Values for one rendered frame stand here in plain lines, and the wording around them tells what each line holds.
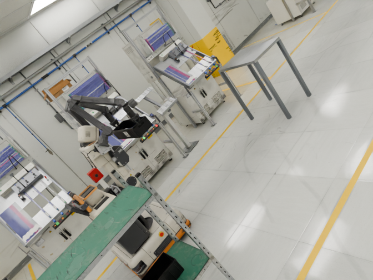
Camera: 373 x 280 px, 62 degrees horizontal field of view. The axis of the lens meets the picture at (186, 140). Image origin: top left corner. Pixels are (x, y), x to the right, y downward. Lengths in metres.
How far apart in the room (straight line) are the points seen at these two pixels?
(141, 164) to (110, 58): 2.59
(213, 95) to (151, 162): 1.58
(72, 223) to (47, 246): 0.38
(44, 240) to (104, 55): 3.56
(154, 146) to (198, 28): 3.18
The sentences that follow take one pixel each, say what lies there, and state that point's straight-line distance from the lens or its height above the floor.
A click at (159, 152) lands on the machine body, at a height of 0.24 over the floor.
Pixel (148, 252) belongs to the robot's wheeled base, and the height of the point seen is 0.22.
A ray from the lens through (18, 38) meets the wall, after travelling 6.10.
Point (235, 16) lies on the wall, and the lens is 8.43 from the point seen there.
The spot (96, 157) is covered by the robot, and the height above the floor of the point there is 1.12.
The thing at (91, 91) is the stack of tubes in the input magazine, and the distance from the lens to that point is 4.50.
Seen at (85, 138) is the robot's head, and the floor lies 1.30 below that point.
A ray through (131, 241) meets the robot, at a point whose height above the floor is 0.40.
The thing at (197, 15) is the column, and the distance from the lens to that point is 6.99.
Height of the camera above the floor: 1.67
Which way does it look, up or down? 19 degrees down
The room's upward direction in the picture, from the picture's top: 38 degrees counter-clockwise
